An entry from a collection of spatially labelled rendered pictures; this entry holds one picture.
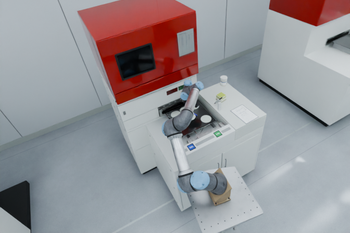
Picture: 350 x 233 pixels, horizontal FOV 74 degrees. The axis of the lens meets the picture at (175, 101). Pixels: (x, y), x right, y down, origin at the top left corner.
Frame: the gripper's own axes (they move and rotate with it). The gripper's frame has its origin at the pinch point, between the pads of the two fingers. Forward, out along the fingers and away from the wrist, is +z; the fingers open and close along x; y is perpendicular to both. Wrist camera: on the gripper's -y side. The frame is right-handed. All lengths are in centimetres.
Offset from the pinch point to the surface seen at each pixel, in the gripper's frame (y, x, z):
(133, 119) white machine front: 32, 47, -3
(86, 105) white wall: 186, 45, 70
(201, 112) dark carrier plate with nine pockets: -7.0, -6.1, 1.8
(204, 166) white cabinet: -39, 27, 24
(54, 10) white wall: 182, 32, -74
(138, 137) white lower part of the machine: 32, 47, 22
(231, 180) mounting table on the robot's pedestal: -69, 29, 10
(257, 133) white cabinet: -55, -30, 17
